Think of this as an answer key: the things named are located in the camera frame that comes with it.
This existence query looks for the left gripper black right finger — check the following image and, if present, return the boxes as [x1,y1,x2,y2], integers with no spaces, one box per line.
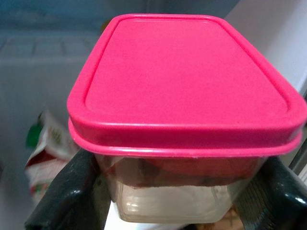
[234,155,307,230]

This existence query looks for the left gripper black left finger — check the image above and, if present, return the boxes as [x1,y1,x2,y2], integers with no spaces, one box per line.
[24,148,112,230]

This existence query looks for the clear container with pink lid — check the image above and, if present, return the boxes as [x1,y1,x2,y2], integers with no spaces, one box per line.
[67,13,307,225]

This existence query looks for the white fridge compartment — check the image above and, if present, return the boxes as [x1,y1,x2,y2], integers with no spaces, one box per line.
[0,0,307,230]

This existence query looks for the green red white food packet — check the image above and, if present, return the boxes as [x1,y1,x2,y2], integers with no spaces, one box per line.
[25,109,81,204]

